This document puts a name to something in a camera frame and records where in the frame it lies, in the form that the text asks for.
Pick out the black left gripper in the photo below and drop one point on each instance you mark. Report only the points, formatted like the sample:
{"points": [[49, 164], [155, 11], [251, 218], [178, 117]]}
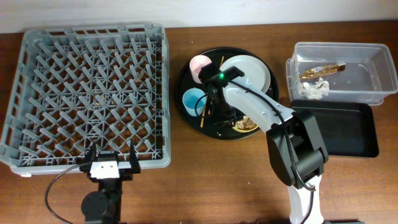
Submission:
{"points": [[127, 173]]}

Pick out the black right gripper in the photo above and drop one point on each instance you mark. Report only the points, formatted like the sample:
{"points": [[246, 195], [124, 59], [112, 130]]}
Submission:
{"points": [[216, 116]]}

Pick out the yellow bowl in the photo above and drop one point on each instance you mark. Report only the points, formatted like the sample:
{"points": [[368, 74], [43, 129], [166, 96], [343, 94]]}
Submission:
{"points": [[245, 126]]}

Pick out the blue cup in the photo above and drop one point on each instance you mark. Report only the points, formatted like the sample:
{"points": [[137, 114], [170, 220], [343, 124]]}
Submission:
{"points": [[194, 101]]}

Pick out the pink cup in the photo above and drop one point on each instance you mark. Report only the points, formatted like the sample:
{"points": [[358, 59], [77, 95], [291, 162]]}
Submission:
{"points": [[195, 65]]}

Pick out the brown Nescafe Gold sachet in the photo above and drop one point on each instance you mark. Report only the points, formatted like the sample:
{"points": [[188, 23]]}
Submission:
{"points": [[322, 71]]}

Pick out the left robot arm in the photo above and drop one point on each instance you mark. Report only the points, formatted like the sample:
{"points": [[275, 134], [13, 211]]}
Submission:
{"points": [[104, 205]]}

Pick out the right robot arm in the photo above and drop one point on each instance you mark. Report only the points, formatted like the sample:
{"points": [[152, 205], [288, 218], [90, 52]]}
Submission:
{"points": [[297, 151]]}

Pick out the grey dishwasher rack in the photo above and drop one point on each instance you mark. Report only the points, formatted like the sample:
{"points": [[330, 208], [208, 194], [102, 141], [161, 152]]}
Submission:
{"points": [[74, 87]]}

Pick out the clear plastic waste bin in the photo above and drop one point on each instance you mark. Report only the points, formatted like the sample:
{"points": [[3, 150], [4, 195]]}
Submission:
{"points": [[369, 76]]}

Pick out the left wooden chopstick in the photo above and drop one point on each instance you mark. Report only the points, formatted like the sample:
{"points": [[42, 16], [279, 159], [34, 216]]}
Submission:
{"points": [[203, 115]]}

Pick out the round black tray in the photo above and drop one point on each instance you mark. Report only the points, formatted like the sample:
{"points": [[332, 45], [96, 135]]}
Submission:
{"points": [[185, 82]]}

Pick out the grey plate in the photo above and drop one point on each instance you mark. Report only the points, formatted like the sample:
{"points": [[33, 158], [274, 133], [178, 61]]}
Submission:
{"points": [[254, 69]]}

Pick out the crumpled white tissue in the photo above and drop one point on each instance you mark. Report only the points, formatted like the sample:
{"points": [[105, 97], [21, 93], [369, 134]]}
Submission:
{"points": [[314, 90]]}

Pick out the black rectangular tray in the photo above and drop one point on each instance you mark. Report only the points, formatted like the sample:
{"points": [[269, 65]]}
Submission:
{"points": [[347, 129]]}

